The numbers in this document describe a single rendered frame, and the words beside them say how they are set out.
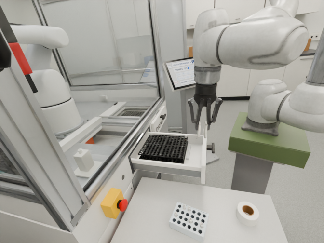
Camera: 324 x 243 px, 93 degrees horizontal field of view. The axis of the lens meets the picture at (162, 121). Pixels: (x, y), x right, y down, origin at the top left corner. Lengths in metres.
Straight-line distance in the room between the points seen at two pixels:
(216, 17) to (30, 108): 0.50
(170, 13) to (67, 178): 2.13
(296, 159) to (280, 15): 0.70
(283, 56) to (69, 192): 0.59
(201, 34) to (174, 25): 1.79
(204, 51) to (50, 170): 0.50
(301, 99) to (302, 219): 1.18
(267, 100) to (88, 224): 0.91
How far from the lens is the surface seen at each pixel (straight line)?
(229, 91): 3.78
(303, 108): 0.88
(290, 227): 1.75
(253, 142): 0.95
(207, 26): 0.52
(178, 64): 1.62
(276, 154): 0.98
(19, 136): 0.40
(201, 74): 0.54
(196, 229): 0.65
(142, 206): 0.75
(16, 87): 0.39
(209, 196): 0.76
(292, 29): 0.42
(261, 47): 0.41
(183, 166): 0.69
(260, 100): 0.95
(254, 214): 0.71
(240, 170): 1.19
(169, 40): 2.30
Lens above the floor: 1.37
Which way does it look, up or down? 27 degrees down
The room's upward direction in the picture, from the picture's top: 7 degrees counter-clockwise
